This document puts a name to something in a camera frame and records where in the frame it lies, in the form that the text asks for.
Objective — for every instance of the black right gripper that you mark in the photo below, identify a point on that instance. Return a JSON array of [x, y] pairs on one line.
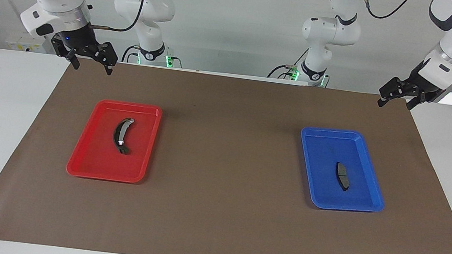
[[77, 37]]

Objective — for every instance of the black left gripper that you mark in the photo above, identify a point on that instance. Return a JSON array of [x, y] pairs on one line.
[[425, 82]]

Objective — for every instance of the curved brake shoe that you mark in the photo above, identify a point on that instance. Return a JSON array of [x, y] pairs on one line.
[[118, 135]]

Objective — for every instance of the dark brake pad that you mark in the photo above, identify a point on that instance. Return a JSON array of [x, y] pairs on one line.
[[343, 175]]

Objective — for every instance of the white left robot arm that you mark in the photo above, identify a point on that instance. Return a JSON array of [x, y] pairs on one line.
[[328, 31]]

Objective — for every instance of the green lit right base connector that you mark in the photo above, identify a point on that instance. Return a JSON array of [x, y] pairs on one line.
[[169, 60]]

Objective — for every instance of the green lit base connector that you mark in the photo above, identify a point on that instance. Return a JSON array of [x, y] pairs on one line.
[[169, 60], [294, 73]]

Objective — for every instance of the blue plastic tray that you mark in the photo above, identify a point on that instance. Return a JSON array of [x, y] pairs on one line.
[[326, 156]]

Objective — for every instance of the red plastic tray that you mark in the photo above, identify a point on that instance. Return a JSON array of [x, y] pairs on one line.
[[97, 158]]

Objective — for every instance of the green lit left base connector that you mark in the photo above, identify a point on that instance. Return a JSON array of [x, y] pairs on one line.
[[294, 73]]

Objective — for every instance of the brown table mat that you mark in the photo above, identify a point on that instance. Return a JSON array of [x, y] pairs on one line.
[[214, 220]]

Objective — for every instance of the white wall socket box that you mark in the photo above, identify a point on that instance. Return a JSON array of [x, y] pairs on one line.
[[18, 42]]

